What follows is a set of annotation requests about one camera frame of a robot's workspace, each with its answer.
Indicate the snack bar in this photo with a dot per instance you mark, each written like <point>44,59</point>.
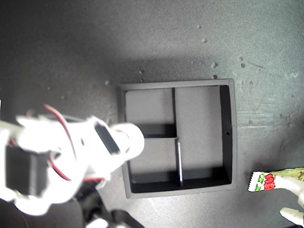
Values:
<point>257,183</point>

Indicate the black tray with wells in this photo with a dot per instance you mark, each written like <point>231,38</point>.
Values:
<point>199,130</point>

